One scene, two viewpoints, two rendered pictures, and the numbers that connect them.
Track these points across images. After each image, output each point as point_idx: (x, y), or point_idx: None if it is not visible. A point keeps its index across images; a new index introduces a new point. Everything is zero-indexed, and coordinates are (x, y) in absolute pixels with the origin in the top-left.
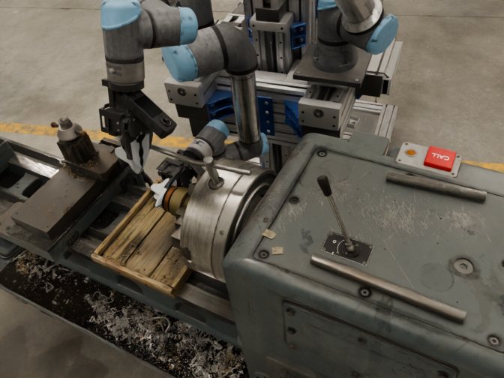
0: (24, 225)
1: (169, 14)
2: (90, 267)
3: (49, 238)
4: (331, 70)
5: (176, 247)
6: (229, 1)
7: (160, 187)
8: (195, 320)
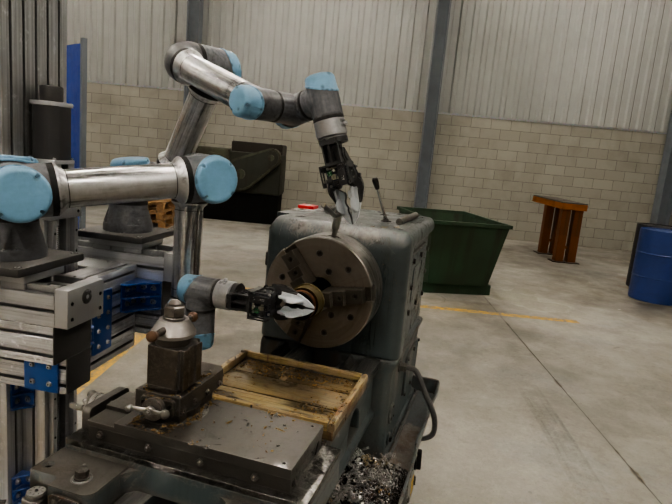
0: (302, 464)
1: None
2: None
3: (319, 447)
4: (150, 229)
5: (363, 301)
6: None
7: (292, 299)
8: (354, 435)
